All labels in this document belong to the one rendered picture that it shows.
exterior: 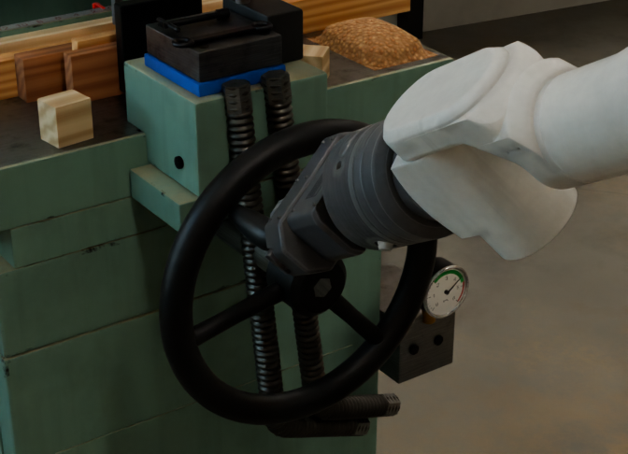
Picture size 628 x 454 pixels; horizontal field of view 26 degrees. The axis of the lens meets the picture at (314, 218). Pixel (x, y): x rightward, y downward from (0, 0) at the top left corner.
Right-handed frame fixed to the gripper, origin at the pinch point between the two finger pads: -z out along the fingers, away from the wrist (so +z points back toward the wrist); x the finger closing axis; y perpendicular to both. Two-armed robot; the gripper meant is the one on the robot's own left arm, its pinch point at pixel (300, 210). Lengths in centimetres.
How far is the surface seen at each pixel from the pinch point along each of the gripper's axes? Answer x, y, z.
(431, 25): 201, -89, -257
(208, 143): 5.4, 5.8, -13.7
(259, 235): -2.9, 0.9, -2.4
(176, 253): -6.1, 3.8, -8.8
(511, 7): 225, -108, -253
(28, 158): -2.8, 15.9, -23.6
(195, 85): 8.1, 10.0, -12.5
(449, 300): 18.1, -30.4, -30.2
